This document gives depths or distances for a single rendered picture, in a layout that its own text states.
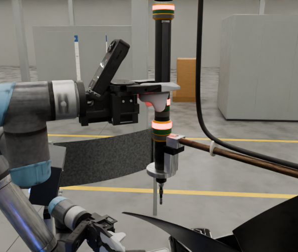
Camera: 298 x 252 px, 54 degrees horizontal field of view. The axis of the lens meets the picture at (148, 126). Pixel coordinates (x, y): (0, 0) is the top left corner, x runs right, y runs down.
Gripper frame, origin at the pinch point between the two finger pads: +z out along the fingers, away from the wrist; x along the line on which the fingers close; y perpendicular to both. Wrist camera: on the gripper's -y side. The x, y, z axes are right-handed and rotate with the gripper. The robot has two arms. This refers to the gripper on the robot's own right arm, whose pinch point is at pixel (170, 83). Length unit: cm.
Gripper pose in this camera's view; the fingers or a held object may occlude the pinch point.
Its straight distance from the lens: 63.9
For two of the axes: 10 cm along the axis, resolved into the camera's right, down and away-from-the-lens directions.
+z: 9.3, -1.0, 3.5
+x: 3.7, 2.6, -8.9
